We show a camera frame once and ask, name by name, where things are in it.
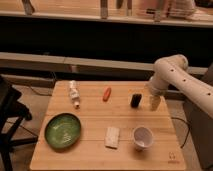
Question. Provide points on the orange carrot toy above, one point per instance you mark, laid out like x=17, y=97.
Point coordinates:
x=107, y=94

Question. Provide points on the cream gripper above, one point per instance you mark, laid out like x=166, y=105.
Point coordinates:
x=154, y=102

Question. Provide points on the white paper cup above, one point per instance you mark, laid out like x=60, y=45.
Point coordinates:
x=142, y=138

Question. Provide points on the black chair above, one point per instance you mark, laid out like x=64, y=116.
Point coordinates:
x=10, y=107

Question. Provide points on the green plate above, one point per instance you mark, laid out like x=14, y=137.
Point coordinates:
x=62, y=131

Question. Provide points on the white sponge block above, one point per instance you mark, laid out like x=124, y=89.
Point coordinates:
x=112, y=137

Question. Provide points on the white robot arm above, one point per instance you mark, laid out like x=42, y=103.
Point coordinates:
x=172, y=71

